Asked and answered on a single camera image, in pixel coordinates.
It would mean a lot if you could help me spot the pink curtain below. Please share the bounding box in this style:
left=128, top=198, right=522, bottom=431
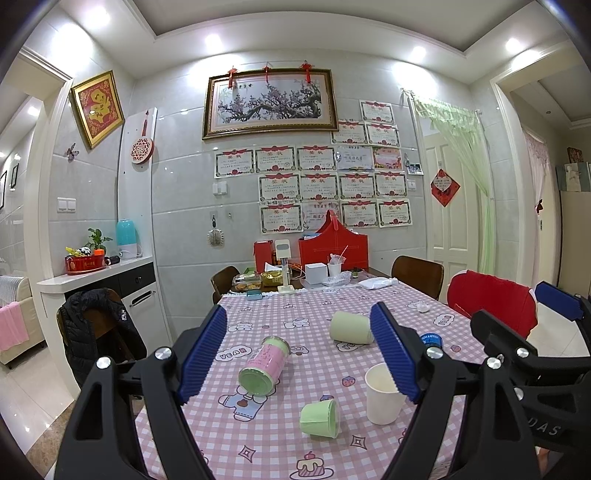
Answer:
left=524, top=129, right=550, bottom=278

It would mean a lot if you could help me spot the red diamond door decoration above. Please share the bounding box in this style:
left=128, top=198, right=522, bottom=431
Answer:
left=430, top=168, right=461, bottom=208

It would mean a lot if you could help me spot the red round tin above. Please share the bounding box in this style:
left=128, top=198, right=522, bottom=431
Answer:
left=65, top=255, right=108, bottom=276

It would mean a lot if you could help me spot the white box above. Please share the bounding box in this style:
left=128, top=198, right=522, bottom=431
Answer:
left=305, top=263, right=328, bottom=288

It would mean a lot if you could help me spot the white paper cup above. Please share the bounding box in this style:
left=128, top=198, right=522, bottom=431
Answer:
left=365, top=362, right=407, bottom=425

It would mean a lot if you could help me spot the small green cup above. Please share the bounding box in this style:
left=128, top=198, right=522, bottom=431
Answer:
left=299, top=398, right=342, bottom=439

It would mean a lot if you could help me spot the red and gold framed picture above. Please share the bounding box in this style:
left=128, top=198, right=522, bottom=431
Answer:
left=69, top=70, right=126, bottom=150

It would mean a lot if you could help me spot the group of wall certificates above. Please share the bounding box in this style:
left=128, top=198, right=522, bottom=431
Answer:
left=213, top=99, right=411, bottom=232

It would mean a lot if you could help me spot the beige sofa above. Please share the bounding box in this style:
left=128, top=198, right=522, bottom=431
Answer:
left=0, top=295, right=47, bottom=365

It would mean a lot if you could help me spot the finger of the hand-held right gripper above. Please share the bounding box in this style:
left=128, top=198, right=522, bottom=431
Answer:
left=534, top=281, right=591, bottom=323
left=470, top=310, right=591, bottom=387

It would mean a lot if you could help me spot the black padded jacket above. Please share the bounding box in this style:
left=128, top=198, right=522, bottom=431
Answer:
left=58, top=288, right=147, bottom=400

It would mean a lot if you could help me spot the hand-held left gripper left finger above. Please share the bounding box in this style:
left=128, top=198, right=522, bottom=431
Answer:
left=53, top=304, right=229, bottom=480

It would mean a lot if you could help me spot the white plastic bag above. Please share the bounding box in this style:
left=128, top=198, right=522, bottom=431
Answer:
left=358, top=277, right=399, bottom=291

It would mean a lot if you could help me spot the red cloth on chair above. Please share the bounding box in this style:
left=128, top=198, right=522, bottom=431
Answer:
left=447, top=270, right=539, bottom=340

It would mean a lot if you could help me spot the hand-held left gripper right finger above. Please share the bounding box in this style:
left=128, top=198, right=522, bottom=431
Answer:
left=369, top=302, right=552, bottom=480

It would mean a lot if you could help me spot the pink checked tablecloth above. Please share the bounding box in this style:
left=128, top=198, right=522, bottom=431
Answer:
left=134, top=277, right=490, bottom=480

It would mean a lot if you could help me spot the pink towel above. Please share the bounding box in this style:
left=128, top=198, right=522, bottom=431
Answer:
left=0, top=302, right=26, bottom=352

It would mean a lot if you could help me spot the hanging brush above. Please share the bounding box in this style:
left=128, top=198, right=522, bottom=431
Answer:
left=208, top=212, right=225, bottom=246

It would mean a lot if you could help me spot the teal white humidifier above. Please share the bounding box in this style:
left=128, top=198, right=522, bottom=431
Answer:
left=116, top=219, right=143, bottom=259

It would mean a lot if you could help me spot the white door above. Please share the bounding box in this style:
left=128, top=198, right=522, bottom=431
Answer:
left=418, top=131, right=481, bottom=273

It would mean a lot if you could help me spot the white tall cabinet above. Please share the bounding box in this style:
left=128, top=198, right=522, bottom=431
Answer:
left=558, top=187, right=591, bottom=296

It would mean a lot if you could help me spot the pale green cup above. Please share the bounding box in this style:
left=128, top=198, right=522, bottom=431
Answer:
left=329, top=310, right=376, bottom=346

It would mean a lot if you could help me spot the white desk lamp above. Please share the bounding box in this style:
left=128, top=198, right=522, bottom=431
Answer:
left=274, top=240, right=296, bottom=294

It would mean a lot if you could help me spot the red carton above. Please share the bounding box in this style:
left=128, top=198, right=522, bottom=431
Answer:
left=253, top=241, right=274, bottom=273

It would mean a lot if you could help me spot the potted green plant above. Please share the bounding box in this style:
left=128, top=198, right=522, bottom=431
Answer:
left=85, top=228, right=114, bottom=254

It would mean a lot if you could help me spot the framed plum blossom painting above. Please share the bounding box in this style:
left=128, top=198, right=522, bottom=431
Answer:
left=202, top=68, right=340, bottom=140

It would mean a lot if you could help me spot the pink and green cup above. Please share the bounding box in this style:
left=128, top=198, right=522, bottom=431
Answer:
left=238, top=336, right=291, bottom=398

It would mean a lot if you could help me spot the red gift bag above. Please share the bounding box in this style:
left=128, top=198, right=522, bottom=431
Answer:
left=298, top=210, right=370, bottom=273

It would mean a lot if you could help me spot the brown wooden chair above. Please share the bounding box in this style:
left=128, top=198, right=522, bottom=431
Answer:
left=211, top=266, right=242, bottom=305
left=392, top=255, right=445, bottom=301

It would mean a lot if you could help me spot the round red hanging ornament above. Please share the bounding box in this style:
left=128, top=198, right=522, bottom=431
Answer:
left=130, top=110, right=154, bottom=164

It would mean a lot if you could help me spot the clear food container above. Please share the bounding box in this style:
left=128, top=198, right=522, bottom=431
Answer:
left=232, top=272, right=262, bottom=291

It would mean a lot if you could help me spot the white side cabinet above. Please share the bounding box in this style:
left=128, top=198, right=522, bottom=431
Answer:
left=37, top=256, right=155, bottom=342

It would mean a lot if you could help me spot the white cup with straw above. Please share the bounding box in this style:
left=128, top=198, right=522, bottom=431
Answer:
left=328, top=244, right=349, bottom=280

